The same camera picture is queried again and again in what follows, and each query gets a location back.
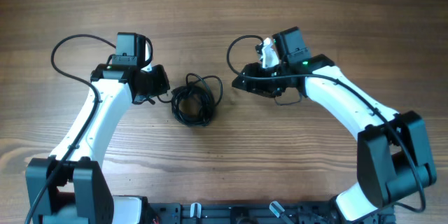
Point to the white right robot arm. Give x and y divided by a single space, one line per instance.
394 157

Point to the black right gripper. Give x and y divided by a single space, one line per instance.
255 82

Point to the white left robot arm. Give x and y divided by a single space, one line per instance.
69 186

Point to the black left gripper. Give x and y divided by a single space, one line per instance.
162 85

